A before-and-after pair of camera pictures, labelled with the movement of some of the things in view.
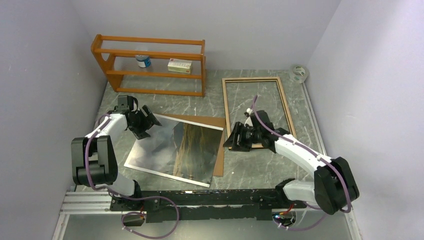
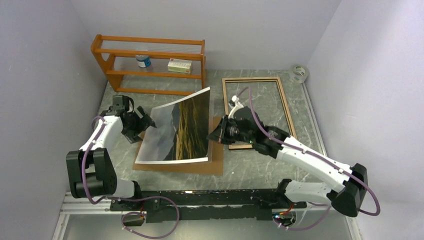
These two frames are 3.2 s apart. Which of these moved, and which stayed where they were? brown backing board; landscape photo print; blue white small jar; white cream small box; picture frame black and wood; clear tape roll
Moved: landscape photo print; brown backing board
Stayed: blue white small jar; white cream small box; picture frame black and wood; clear tape roll
